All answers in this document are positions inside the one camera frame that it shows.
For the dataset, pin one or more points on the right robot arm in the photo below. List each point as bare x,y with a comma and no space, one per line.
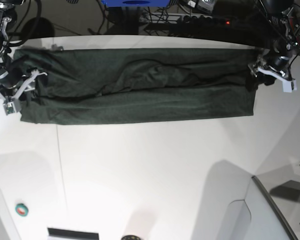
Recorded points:
8,17

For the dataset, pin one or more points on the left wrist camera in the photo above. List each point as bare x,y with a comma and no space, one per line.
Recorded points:
289,86

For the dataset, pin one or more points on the grey metal rail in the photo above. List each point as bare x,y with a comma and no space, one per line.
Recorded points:
280,217

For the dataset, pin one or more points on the black round knob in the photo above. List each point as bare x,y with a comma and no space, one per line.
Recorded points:
130,237

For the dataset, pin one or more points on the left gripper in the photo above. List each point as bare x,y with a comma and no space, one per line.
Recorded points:
270,67

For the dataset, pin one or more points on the dark green t-shirt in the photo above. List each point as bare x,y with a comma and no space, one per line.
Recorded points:
137,85

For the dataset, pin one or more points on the black power strip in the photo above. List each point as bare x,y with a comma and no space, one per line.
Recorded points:
206,20

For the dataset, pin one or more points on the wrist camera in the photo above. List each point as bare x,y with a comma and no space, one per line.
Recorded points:
12,107
289,86

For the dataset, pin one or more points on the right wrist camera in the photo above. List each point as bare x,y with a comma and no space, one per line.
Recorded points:
12,107

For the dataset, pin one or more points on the black round stool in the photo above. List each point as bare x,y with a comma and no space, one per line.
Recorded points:
44,29

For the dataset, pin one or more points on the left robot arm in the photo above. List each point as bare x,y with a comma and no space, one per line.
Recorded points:
285,26

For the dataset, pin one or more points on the red green emergency button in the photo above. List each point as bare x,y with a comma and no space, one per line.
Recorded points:
21,209

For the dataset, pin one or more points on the blue box with oval hole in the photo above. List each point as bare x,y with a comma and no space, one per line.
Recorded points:
136,3

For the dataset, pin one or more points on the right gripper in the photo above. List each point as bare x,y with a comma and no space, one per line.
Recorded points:
14,81

